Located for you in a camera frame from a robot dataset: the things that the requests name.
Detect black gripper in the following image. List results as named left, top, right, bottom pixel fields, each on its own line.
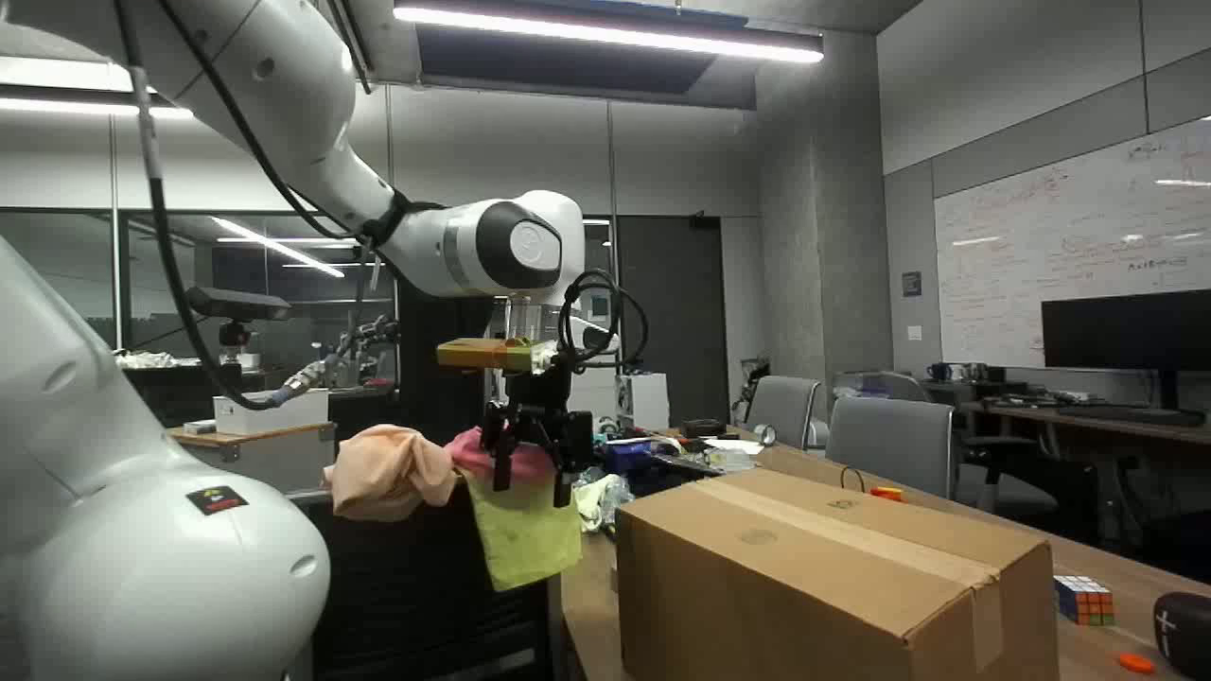
left=481, top=363, right=597, bottom=505

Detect yellow-green towel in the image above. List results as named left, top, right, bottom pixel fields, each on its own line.
left=465, top=473, right=587, bottom=596

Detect pink shirt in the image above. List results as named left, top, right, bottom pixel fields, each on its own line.
left=446, top=425, right=561, bottom=490

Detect peach shirt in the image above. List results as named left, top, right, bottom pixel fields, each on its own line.
left=321, top=425, right=465, bottom=526

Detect white storage box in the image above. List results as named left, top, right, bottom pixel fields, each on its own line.
left=207, top=386, right=335, bottom=440

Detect brown cardboard box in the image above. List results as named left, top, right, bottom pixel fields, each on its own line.
left=612, top=464, right=1065, bottom=681

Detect crumpled clear plastic wrapper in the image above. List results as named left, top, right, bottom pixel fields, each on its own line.
left=573, top=469, right=635, bottom=533

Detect small white plastic bin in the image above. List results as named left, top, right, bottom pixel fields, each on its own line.
left=624, top=371, right=674, bottom=431

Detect black cloth pile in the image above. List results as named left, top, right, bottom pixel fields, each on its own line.
left=624, top=447, right=723, bottom=498

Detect tall black panel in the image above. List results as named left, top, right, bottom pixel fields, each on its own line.
left=399, top=287, right=499, bottom=440

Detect mesh-back office chair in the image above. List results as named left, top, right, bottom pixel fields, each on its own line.
left=289, top=484, right=563, bottom=681

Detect white paper sheets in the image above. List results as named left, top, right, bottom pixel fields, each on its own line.
left=696, top=431, right=769, bottom=476

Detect dark grey door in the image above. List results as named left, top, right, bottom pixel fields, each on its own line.
left=612, top=210, right=730, bottom=431

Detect grey office chair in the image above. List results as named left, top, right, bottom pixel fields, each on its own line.
left=827, top=393, right=957, bottom=502
left=749, top=371, right=827, bottom=449

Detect long ceiling light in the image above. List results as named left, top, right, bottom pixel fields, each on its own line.
left=392, top=0, right=829, bottom=69

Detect Rubik's cube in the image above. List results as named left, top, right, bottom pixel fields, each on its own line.
left=1053, top=570, right=1117, bottom=630

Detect wooden office desk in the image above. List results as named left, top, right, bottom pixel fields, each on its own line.
left=969, top=398, right=1211, bottom=543

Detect black computer monitor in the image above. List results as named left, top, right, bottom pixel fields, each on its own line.
left=1041, top=287, right=1211, bottom=407

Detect black rounded speaker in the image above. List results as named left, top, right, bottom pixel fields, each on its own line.
left=1151, top=591, right=1211, bottom=681

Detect tan wrist camera mount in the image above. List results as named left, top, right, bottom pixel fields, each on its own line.
left=431, top=331, right=563, bottom=376

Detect black camera on stand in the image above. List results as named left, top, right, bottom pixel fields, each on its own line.
left=187, top=282, right=293, bottom=350

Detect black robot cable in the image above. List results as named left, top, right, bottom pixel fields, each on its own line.
left=110, top=0, right=421, bottom=412

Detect wall whiteboard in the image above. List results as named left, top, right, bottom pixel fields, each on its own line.
left=932, top=117, right=1211, bottom=371

